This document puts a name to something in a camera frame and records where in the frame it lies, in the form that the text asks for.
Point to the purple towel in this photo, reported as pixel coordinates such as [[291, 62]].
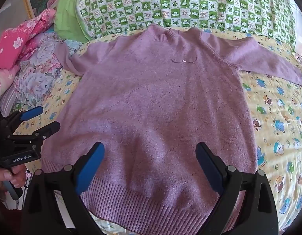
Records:
[[153, 102]]

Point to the pale floral quilt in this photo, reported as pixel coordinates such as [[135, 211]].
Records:
[[36, 78]]

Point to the yellow bear-print blanket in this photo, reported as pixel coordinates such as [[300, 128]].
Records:
[[275, 127]]

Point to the green patterned pillow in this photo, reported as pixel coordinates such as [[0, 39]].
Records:
[[190, 2]]

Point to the plain green pillow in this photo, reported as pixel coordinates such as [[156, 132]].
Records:
[[67, 14]]

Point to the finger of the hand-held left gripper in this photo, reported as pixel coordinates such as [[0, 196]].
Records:
[[31, 112], [49, 128]]

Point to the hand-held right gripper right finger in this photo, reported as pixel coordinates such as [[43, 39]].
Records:
[[209, 167]]

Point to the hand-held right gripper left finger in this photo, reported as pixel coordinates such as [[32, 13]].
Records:
[[90, 168]]

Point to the striped bed sheet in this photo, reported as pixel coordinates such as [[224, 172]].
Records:
[[9, 101]]

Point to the pink floral quilt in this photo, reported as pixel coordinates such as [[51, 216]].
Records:
[[18, 39]]

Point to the person's left hand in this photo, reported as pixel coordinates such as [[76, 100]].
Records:
[[6, 175]]

